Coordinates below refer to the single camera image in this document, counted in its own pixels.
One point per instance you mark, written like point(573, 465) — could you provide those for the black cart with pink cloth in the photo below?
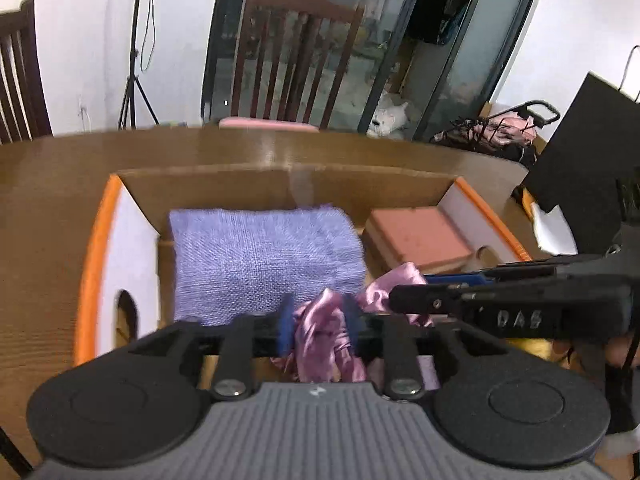
point(500, 130)

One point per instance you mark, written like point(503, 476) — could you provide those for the purple knit cloth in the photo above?
point(265, 255)

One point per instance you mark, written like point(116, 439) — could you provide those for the brown wooden slatted chair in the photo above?
point(295, 50)

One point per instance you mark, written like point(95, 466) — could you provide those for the orange edged cardboard box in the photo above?
point(125, 245)

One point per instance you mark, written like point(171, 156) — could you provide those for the black framed sliding glass door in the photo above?
point(380, 35)

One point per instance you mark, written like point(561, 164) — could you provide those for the pink layered sponge block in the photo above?
point(420, 235)

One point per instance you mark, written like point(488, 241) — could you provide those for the dark wooden slatted chair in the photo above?
point(20, 75)

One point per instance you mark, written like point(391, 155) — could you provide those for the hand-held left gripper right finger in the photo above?
point(352, 322)

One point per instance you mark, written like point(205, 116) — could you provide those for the yellow plush toy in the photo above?
point(530, 347)

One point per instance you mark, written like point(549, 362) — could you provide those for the pink satin scrunchie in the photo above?
point(320, 340)

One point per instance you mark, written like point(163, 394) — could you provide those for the black flat board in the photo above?
point(585, 160)

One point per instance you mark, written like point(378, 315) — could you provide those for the pink chair cushion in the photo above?
point(267, 124)

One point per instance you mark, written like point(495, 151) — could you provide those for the person's right hand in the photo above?
point(622, 350)

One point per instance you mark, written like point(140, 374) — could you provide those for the black tripod stand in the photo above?
point(134, 60)

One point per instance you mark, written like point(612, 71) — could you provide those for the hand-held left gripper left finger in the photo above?
point(286, 322)

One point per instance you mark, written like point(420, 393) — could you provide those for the white plush animal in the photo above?
point(390, 119)

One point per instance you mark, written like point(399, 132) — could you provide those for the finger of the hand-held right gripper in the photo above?
point(430, 301)
point(465, 276)

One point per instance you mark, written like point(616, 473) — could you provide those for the light purple towel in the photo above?
point(429, 372)

